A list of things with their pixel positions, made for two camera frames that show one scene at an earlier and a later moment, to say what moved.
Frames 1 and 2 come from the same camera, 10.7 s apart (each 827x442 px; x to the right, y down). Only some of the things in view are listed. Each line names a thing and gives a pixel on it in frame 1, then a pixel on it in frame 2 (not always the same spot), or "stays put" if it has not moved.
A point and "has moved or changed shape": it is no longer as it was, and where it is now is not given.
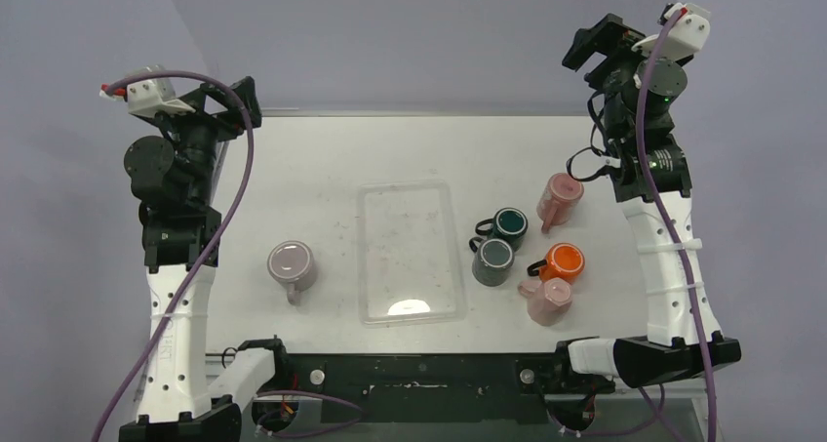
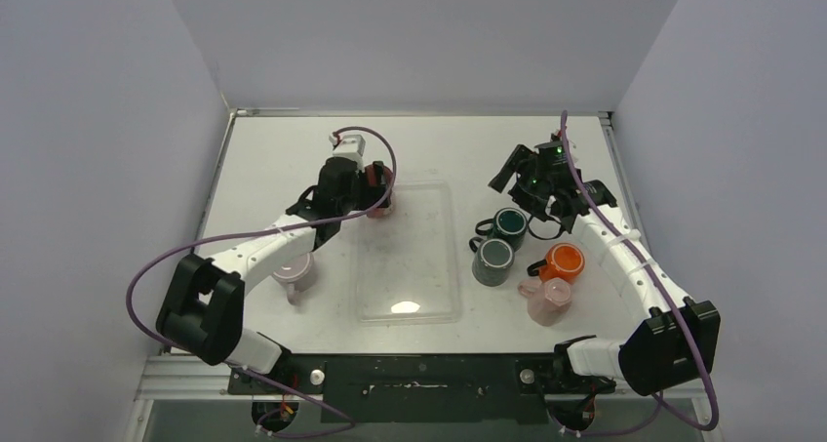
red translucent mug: (559, 199) has moved or changed shape
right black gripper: (610, 44) → (523, 170)
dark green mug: (509, 223) stays put
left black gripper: (229, 124) → (372, 194)
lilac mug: (293, 263) stays put
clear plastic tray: (409, 255) stays put
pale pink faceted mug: (549, 302) stays put
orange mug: (564, 261) stays put
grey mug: (492, 261) stays put
